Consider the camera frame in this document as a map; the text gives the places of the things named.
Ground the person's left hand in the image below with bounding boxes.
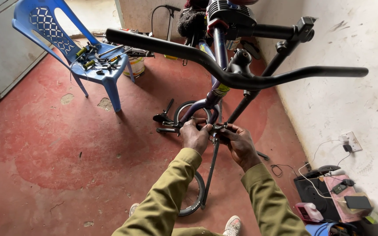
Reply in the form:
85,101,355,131
179,118,213,156

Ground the person's right hand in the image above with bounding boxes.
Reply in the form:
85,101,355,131
215,123,262,173

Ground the silver bicycle brake caliper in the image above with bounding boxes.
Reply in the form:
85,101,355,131
205,121,229,145

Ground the black bicycle wheel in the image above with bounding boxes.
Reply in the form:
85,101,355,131
178,170,206,217

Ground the person's right shoe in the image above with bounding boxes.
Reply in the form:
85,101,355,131
222,215,242,236

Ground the black bicycle repair stand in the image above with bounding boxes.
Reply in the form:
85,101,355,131
205,0,318,125

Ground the black speaker box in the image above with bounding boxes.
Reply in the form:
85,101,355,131
293,165,342,222

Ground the white paint bucket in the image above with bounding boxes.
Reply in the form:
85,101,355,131
123,56,146,78

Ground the pink liquid bottle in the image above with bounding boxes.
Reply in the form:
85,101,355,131
295,202,324,223

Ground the pink notebook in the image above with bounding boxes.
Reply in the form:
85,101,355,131
323,174,363,223

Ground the black floor pump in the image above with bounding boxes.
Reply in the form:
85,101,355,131
151,5,182,42

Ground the heap of tools on chair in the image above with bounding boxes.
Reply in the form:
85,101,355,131
70,42,155,88

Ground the black phone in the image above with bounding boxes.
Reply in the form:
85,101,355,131
344,195,373,210

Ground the blue plastic chair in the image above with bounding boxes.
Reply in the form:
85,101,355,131
12,0,135,113

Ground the grey metal cabinet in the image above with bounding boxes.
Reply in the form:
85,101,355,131
0,0,50,99

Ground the black cable loop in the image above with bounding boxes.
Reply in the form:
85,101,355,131
270,164,298,177

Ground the purple bicycle frame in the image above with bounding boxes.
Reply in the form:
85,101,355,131
176,26,232,128

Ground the black bicycle handlebar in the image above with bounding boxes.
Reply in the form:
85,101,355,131
105,28,369,90

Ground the white charger cable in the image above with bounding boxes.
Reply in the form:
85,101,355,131
297,139,347,204

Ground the white wall socket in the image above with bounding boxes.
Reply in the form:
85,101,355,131
340,131,363,153

